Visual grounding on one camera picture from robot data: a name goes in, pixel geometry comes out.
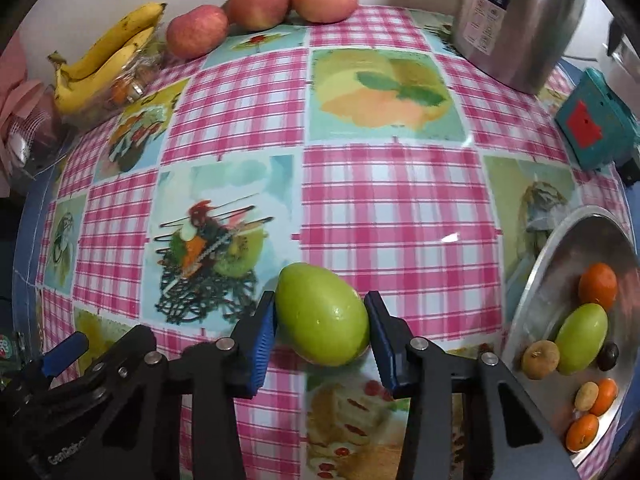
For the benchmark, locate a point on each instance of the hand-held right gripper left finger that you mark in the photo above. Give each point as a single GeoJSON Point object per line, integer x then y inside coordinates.
{"type": "Point", "coordinates": [262, 345]}

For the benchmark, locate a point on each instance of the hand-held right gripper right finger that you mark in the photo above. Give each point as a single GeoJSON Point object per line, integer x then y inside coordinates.
{"type": "Point", "coordinates": [382, 345]}

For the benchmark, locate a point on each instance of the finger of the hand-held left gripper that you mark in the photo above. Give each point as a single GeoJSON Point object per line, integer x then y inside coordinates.
{"type": "Point", "coordinates": [132, 342]}
{"type": "Point", "coordinates": [67, 352]}

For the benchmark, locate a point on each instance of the green jujube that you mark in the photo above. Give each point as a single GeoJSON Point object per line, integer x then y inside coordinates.
{"type": "Point", "coordinates": [320, 315]}
{"type": "Point", "coordinates": [581, 338]}

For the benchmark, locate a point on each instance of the brown longan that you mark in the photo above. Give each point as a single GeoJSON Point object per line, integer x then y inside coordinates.
{"type": "Point", "coordinates": [540, 359]}

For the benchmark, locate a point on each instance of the round steel plate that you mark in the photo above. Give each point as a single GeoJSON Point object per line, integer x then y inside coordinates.
{"type": "Point", "coordinates": [550, 270]}

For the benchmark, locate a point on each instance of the small tan longan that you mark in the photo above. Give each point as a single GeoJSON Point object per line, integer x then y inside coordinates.
{"type": "Point", "coordinates": [585, 396]}

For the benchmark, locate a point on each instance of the small orange tangerine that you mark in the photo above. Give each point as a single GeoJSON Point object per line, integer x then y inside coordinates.
{"type": "Point", "coordinates": [582, 432]}
{"type": "Point", "coordinates": [597, 285]}
{"type": "Point", "coordinates": [606, 396]}

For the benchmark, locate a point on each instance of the dark purple plum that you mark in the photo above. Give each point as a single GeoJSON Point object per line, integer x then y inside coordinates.
{"type": "Point", "coordinates": [609, 356]}

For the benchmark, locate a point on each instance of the green labelled can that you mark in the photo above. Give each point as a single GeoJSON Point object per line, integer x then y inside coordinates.
{"type": "Point", "coordinates": [6, 347]}

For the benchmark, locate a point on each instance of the pink flower bouquet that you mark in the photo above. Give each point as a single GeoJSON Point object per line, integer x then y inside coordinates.
{"type": "Point", "coordinates": [20, 105]}

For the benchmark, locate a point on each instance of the yellow banana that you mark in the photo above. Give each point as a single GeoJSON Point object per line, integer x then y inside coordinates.
{"type": "Point", "coordinates": [85, 90]}
{"type": "Point", "coordinates": [120, 35]}

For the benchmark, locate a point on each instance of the glass jar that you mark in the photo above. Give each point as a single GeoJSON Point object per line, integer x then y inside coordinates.
{"type": "Point", "coordinates": [132, 85]}

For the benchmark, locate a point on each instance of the teal battery pack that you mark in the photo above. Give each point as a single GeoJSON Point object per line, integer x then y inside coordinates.
{"type": "Point", "coordinates": [595, 120]}

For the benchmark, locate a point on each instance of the stainless steel kettle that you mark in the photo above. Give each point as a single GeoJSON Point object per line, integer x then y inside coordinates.
{"type": "Point", "coordinates": [525, 20]}

